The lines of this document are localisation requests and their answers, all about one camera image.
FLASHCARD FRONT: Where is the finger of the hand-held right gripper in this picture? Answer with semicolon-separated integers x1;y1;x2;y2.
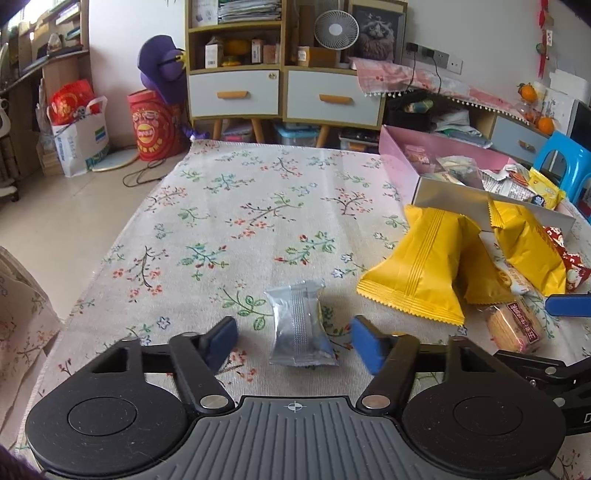
495;349;591;398
545;292;591;317

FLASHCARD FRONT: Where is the red hanging ornament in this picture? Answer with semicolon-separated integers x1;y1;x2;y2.
534;0;556;80

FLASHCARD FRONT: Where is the floral tablecloth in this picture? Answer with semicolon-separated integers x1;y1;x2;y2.
9;138;591;480

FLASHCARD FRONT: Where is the red printed drum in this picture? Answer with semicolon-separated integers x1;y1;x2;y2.
127;88;191;162

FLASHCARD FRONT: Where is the pink floral cloth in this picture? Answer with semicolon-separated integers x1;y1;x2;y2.
352;56;533;124

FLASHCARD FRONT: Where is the white shopping bag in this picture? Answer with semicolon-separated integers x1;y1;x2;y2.
47;95;112;179

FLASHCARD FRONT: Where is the dark purple cloth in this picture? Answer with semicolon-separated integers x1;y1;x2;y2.
0;444;37;480

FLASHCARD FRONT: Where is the clear biscuit packet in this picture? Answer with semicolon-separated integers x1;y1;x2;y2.
484;295;546;354

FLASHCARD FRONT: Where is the small white carton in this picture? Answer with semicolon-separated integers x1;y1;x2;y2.
205;37;225;69

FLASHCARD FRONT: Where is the grey wall socket panel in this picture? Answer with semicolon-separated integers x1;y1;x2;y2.
406;42;449;70

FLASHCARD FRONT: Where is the brown cardboard box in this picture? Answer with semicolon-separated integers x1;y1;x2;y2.
298;46;338;69

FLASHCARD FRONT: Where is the purple plush toy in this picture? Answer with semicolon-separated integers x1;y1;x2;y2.
137;34;209;142

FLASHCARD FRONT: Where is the wooden bookshelf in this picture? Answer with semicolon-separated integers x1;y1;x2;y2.
0;0;91;205

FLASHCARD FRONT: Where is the clear plastic storage box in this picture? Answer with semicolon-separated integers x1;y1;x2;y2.
222;122;255;144
272;122;320;149

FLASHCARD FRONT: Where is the beige floral fabric cover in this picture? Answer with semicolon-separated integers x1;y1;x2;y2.
0;246;64;426

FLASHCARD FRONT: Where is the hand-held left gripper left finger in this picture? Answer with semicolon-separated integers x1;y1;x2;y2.
85;316;240;416

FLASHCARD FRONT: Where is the pink cardboard box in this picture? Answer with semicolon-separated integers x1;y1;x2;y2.
379;124;578;234

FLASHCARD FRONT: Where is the white round floor disc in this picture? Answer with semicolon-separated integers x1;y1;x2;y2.
91;145;140;173

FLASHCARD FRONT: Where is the white foam box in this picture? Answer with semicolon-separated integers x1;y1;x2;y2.
549;69;579;94

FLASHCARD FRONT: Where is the red gift bag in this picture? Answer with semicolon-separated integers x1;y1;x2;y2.
49;79;101;126

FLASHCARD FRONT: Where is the black floor cable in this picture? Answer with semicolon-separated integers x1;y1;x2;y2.
121;156;186;188

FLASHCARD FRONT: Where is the pale blue drawer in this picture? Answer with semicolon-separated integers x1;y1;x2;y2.
492;115;551;163

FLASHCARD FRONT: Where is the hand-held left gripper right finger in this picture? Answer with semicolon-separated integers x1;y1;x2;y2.
350;315;509;414

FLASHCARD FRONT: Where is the small pink snack packet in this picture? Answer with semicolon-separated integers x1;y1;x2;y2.
403;144;431;165

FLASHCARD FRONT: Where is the small white desk fan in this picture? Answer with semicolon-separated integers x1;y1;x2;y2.
315;10;360;71

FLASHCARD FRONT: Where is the framed cat picture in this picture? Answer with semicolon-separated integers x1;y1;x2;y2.
347;0;408;64

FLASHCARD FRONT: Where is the large yellow ribbed snack packet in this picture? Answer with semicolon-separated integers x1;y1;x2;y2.
357;205;468;327

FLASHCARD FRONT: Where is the black microwave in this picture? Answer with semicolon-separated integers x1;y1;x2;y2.
567;99;591;145

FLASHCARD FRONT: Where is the blue plastic stool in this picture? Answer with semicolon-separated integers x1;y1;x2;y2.
533;130;591;205

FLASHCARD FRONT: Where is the low wooden cabinet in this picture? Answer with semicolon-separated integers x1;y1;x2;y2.
383;88;555;169

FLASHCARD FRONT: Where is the beige snack packet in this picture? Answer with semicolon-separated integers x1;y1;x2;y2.
435;156;482;186

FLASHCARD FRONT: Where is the black power cable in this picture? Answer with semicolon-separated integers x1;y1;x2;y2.
410;46;445;99

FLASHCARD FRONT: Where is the red and white snack packet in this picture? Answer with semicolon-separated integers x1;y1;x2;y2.
544;225;591;292

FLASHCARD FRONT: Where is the white drawer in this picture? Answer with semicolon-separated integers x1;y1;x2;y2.
286;70;382;125
188;70;280;119

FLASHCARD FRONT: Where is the white grey printed packet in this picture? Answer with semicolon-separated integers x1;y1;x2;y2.
481;165;537;202

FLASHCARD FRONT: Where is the silver snack packet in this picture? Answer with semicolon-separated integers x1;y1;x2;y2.
264;279;339;368

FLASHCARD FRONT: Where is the stack of documents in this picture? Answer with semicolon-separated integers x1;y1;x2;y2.
218;0;283;24

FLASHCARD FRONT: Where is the wooden shelf cabinet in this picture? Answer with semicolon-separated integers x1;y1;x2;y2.
185;0;387;149

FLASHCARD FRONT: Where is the yellow round object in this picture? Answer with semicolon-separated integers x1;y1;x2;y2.
224;39;250;68

